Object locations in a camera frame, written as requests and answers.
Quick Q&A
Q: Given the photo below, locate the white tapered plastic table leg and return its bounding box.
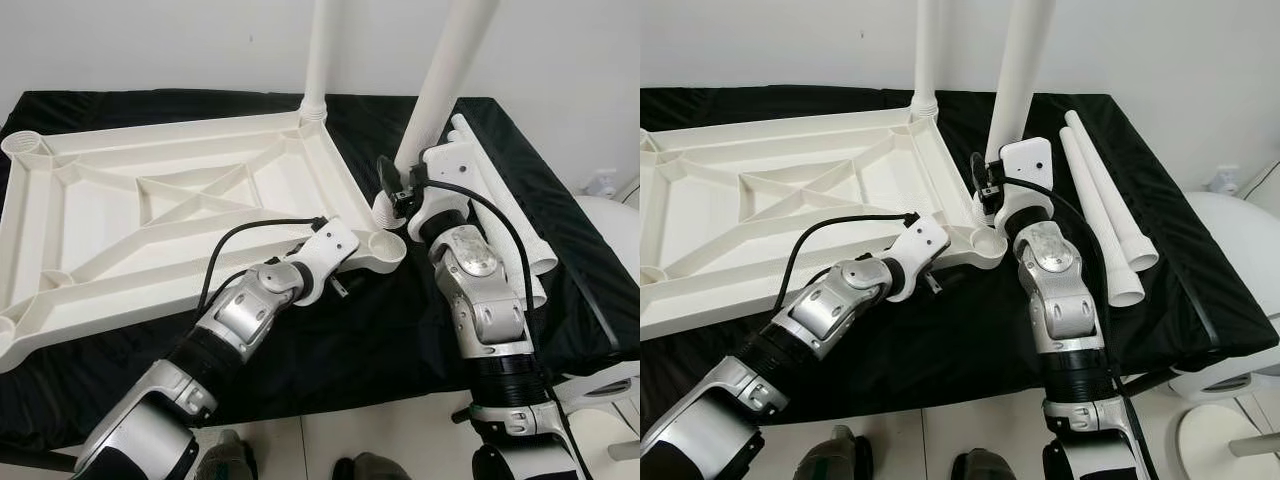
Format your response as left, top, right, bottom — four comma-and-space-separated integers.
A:
372, 0, 501, 231
300, 0, 343, 123
1063, 110, 1161, 273
910, 0, 946, 119
452, 113, 559, 276
972, 0, 1056, 226
1058, 125, 1146, 308
448, 128, 549, 309

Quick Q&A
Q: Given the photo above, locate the white plastic table top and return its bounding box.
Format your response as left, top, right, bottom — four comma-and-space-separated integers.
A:
640, 105, 1011, 343
0, 108, 409, 376

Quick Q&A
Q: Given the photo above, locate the black table cloth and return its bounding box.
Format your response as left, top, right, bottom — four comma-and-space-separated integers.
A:
640, 88, 1280, 436
0, 90, 641, 456

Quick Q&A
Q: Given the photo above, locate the grey robot right leg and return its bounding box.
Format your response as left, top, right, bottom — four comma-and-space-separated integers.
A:
333, 452, 413, 480
950, 448, 1019, 480

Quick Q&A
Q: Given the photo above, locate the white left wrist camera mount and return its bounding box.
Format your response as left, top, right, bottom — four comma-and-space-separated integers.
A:
290, 218, 361, 306
885, 215, 951, 301

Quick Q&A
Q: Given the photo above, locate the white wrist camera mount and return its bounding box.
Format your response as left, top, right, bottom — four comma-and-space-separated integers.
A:
405, 142, 483, 243
885, 215, 951, 301
290, 218, 361, 306
993, 137, 1056, 236

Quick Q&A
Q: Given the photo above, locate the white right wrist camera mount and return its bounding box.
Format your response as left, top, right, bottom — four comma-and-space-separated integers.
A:
405, 142, 483, 243
993, 137, 1056, 236

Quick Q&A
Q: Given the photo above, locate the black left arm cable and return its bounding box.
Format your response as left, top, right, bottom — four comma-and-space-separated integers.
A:
197, 217, 329, 316
775, 212, 921, 316

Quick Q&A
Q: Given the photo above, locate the dark table frame bar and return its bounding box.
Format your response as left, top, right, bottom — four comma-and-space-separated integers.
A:
0, 445, 79, 474

